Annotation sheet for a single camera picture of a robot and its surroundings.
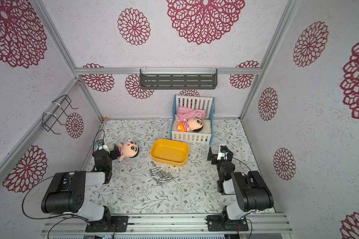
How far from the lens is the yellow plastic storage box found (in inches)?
37.7

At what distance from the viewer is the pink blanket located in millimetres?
1089

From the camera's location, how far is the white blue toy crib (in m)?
1.02

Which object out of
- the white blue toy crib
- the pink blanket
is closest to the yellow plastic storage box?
the white blue toy crib

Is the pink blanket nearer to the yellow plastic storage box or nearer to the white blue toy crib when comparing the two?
the white blue toy crib
